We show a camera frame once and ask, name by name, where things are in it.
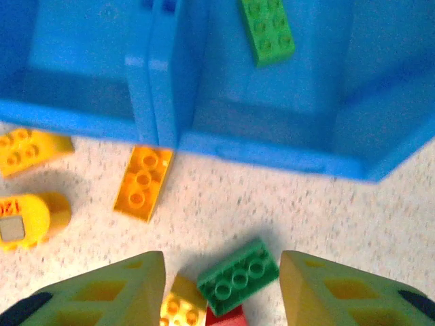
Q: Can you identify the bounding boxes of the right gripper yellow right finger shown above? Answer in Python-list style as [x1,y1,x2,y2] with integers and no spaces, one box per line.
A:
[279,249,435,326]

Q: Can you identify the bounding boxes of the yellow small square lego brick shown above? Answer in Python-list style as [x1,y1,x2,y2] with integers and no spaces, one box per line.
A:
[158,274,209,326]

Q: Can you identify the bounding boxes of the yellow round lego printed 120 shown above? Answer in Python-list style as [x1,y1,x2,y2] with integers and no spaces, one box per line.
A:
[0,192,72,253]

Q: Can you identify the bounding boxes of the light green lego brick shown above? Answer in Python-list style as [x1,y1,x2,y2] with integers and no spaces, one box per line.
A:
[239,0,296,68]

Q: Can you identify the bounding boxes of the yellow curved lego brick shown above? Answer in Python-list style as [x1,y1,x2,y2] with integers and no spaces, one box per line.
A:
[0,128,75,178]

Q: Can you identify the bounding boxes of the blue plastic bin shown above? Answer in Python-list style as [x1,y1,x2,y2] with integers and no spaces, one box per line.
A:
[0,0,160,147]
[154,0,435,184]

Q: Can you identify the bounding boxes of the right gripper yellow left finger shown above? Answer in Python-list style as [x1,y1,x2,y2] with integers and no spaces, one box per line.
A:
[0,250,167,326]

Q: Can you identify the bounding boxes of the dark green lego brick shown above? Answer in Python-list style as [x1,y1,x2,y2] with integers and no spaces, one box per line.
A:
[196,237,281,317]

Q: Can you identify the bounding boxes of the yellow long lego brick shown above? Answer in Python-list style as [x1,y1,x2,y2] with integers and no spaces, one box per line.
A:
[113,145,174,224]

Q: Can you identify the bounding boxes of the red lego brick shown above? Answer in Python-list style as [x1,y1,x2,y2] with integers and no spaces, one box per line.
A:
[205,304,249,326]

